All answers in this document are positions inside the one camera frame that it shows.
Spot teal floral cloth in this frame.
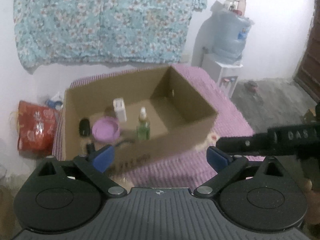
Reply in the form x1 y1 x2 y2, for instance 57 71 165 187
13 0 210 71

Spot white charger plug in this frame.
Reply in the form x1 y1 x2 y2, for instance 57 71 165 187
113 98 127 123

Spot short black cylinder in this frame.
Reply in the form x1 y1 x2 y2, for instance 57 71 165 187
79 118 91 137

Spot clutter on water jug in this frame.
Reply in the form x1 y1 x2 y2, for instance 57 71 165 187
223 0 248 16

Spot purple checked tablecloth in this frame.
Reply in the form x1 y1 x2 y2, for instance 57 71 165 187
52 64 255 188

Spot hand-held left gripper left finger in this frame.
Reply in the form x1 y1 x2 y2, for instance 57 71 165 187
32 144 127 197

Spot blue and white tape dispenser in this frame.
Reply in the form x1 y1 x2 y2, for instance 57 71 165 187
45 92 64 110

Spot red printed bag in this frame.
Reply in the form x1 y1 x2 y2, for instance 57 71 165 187
17 100 61 153

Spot purple plastic lid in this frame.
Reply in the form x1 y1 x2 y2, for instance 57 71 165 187
92 118 120 142

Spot dark shoe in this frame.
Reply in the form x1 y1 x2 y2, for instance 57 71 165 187
243 80 258 93

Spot brown wooden door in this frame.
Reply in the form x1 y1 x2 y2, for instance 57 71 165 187
293 17 320 103

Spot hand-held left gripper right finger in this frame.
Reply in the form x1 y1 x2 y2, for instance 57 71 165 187
194 146 288 198

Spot green dropper bottle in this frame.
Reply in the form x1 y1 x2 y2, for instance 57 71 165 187
136 107 151 141

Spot white water dispenser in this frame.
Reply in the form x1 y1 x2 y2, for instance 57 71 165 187
201 46 244 98

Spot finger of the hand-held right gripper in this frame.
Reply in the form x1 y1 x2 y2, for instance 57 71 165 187
216 127 271 160

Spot brown cardboard box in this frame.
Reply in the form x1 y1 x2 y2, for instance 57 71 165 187
61 65 218 175

